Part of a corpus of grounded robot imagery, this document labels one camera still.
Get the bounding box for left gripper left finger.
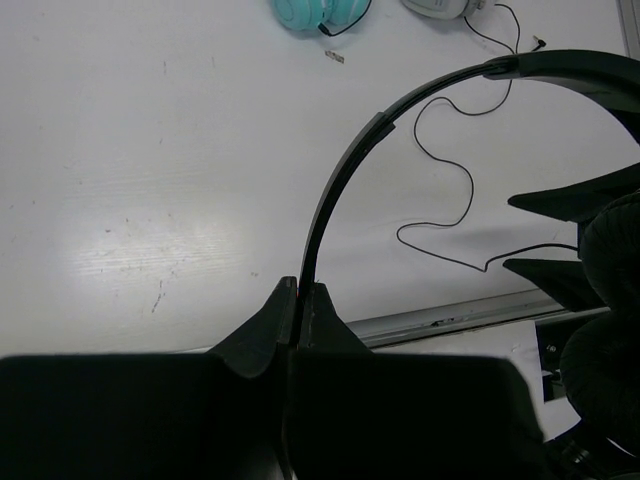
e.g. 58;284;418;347
1;277;297;479

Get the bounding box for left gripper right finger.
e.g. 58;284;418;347
287;284;545;479

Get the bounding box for black headphones with cable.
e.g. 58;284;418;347
297;3;640;480

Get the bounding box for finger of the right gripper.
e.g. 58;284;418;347
503;258;610;312
507;163;639;223

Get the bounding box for grey white headphones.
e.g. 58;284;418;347
401;0;496;21

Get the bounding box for teal headphones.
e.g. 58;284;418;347
270;0;372;37

